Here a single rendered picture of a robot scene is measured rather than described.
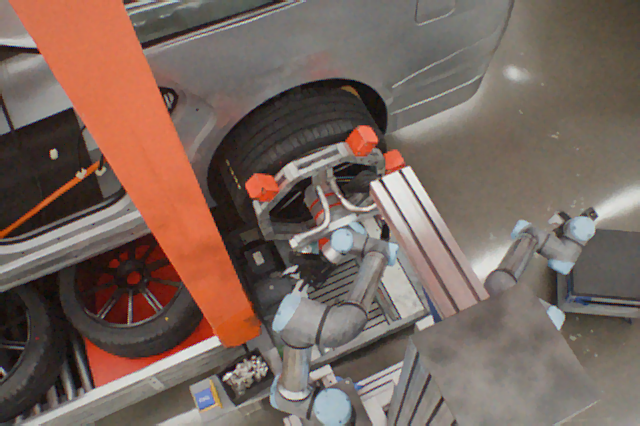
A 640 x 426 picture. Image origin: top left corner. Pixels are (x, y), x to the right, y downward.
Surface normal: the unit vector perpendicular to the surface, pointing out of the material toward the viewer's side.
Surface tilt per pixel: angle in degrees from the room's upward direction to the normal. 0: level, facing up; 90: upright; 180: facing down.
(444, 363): 0
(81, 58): 90
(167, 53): 78
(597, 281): 0
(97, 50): 90
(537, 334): 0
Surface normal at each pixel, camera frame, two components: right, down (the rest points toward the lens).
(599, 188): -0.04, -0.45
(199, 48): 0.40, 0.70
